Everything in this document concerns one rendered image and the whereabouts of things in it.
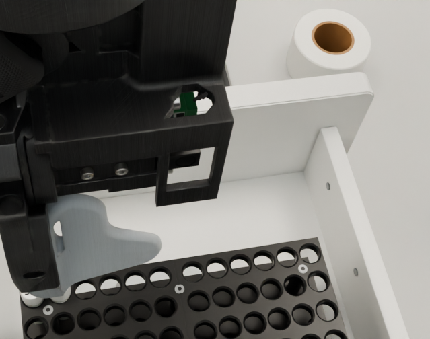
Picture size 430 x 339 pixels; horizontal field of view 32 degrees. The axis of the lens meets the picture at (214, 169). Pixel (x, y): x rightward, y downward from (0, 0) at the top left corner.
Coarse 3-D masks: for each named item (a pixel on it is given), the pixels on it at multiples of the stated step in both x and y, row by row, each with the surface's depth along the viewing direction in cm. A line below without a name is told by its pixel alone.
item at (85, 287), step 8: (160, 272) 49; (184, 272) 49; (192, 272) 49; (200, 272) 49; (112, 280) 48; (128, 280) 48; (136, 280) 48; (144, 280) 48; (152, 280) 49; (80, 288) 48; (88, 288) 48; (104, 288) 48
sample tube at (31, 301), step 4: (20, 292) 41; (24, 296) 41; (28, 296) 41; (32, 296) 41; (24, 300) 41; (28, 300) 41; (32, 300) 41; (36, 300) 41; (40, 300) 41; (28, 304) 41; (32, 304) 41; (36, 304) 41; (40, 304) 42
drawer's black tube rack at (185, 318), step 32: (128, 288) 46; (192, 288) 43; (224, 288) 43; (256, 288) 43; (288, 288) 47; (32, 320) 41; (64, 320) 44; (96, 320) 44; (128, 320) 42; (160, 320) 42; (192, 320) 42; (224, 320) 43; (256, 320) 45; (288, 320) 43; (320, 320) 43
